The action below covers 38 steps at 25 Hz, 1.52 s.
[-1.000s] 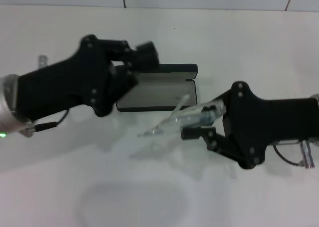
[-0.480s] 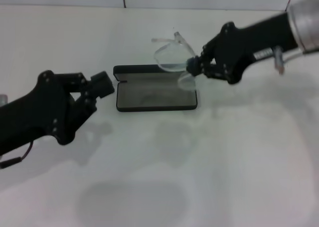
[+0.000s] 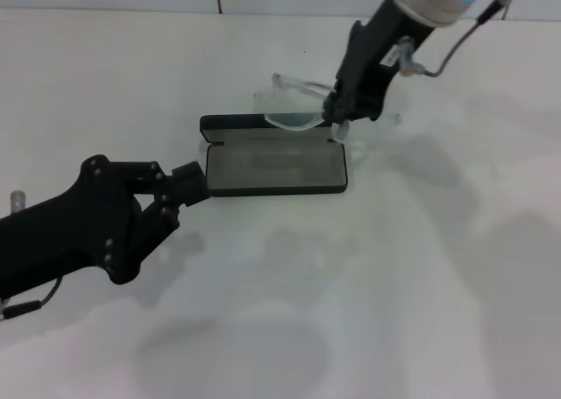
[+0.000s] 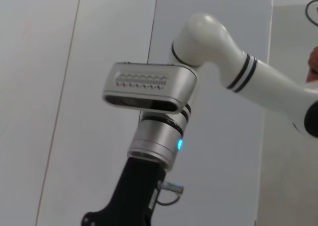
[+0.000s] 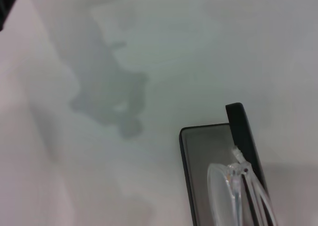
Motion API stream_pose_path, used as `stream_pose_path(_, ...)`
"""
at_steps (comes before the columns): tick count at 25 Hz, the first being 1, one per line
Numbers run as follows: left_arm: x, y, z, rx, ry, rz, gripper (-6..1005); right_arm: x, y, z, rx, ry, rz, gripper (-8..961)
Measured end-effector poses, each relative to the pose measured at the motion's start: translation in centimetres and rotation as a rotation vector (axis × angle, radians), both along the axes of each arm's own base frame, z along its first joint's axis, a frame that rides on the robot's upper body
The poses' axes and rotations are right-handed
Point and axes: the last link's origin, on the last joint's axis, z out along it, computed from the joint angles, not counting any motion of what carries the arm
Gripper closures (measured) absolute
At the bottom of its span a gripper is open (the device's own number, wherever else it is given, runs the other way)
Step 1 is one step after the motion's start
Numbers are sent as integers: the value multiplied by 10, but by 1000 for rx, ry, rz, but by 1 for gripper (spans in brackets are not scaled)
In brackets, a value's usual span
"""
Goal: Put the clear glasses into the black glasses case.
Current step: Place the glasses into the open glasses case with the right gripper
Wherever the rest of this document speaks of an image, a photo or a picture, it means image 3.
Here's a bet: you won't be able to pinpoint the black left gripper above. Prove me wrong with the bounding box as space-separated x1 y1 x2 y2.
0 154 212 286

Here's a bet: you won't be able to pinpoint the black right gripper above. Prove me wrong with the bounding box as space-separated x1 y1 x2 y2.
323 0 439 126

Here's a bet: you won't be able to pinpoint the clear white glasses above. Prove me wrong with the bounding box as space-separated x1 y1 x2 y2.
253 72 402 154

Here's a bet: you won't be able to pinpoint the black glasses case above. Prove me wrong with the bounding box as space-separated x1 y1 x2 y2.
199 113 350 198

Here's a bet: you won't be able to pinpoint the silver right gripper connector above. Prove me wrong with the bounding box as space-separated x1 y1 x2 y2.
395 37 418 78

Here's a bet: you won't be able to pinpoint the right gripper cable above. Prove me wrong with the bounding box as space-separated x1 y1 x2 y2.
411 0 515 78

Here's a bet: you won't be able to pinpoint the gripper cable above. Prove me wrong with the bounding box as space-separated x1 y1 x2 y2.
411 0 515 78
0 279 62 322

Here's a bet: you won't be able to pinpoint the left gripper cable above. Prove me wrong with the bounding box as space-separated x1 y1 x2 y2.
0 279 62 322

